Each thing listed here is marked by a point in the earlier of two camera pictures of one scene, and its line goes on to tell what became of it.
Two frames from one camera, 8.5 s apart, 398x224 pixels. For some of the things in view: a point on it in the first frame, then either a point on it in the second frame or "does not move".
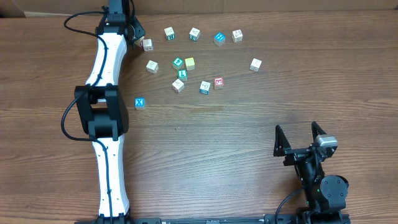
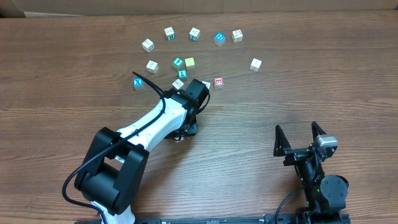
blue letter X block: x=139 y=103 to x=138 y=83
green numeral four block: x=178 y=63 does not move
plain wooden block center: x=178 y=85 does not move
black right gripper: x=295 y=155 does not move
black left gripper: x=140 y=29 to x=192 y=127
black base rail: x=222 y=220 does not move
